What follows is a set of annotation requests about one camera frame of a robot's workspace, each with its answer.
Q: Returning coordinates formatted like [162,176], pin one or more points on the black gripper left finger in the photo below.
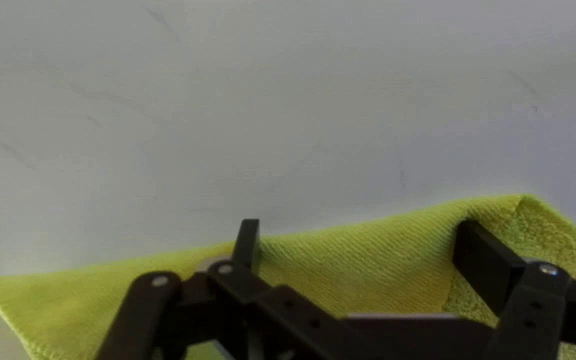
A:
[169,312]

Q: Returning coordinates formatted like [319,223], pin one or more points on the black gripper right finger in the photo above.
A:
[535,307]

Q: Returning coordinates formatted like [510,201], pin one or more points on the yellow microfibre towel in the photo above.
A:
[369,266]

